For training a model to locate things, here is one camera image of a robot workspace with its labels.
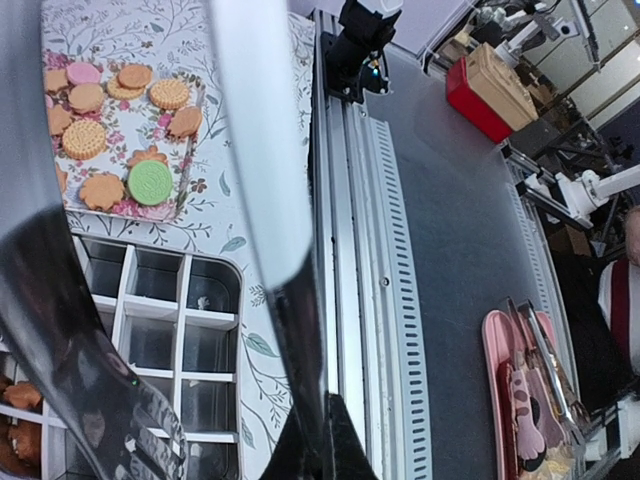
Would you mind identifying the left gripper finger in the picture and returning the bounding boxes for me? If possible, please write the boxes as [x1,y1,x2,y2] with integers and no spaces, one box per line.
[261,393,377,480]

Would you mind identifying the white handled food tongs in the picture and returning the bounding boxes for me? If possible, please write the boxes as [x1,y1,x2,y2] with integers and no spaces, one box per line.
[0,0,331,480]

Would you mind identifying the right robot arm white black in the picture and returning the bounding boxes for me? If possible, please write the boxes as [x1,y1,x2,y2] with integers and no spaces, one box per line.
[327,0,404,70]

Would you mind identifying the metal cookie tin with dividers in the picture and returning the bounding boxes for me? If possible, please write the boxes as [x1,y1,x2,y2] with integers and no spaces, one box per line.
[1,236,242,479]

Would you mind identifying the pink utensil tray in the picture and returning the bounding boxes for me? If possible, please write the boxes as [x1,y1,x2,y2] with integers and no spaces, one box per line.
[482,298,590,479]

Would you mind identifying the green sandwich cookie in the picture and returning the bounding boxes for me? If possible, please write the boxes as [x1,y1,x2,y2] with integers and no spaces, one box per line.
[127,160,173,206]

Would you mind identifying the floral rectangular tray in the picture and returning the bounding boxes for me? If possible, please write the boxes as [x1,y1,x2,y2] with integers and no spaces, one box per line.
[44,53,206,223]

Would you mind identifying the round embossed biscuit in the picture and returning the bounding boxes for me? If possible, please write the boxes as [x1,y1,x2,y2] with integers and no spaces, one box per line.
[62,119,107,161]

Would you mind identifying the red and tan box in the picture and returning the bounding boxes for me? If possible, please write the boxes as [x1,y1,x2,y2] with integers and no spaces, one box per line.
[446,43,539,144]

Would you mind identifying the floral tablecloth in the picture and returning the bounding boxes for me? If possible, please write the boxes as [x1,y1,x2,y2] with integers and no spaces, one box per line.
[39,0,316,480]

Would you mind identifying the pink sandwich cookie upper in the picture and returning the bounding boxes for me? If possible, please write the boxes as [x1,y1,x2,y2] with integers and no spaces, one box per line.
[66,62,102,86]

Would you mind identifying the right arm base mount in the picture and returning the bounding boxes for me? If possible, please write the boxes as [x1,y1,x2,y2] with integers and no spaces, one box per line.
[320,32,390,104]

